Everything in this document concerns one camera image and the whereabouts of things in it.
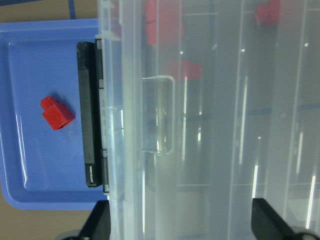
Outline clear plastic storage box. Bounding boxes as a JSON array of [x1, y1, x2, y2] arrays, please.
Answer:
[[94, 0, 320, 240]]

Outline red toy block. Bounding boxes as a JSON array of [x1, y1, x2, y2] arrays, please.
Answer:
[[40, 96, 75, 131], [144, 22, 186, 46], [254, 0, 281, 26], [143, 0, 183, 24], [169, 60, 203, 81]]

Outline black box latch handle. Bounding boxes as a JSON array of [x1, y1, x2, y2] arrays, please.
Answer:
[[76, 41, 108, 188]]

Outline clear plastic box lid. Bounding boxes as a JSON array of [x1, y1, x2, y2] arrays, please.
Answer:
[[119, 0, 320, 240]]

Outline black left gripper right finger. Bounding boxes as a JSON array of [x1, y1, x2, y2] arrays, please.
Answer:
[[251, 198, 320, 240]]

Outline blue plastic tray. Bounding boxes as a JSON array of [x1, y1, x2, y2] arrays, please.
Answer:
[[0, 19, 104, 210]]

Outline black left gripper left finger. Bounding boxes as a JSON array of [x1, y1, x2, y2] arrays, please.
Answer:
[[77, 200, 111, 240]]

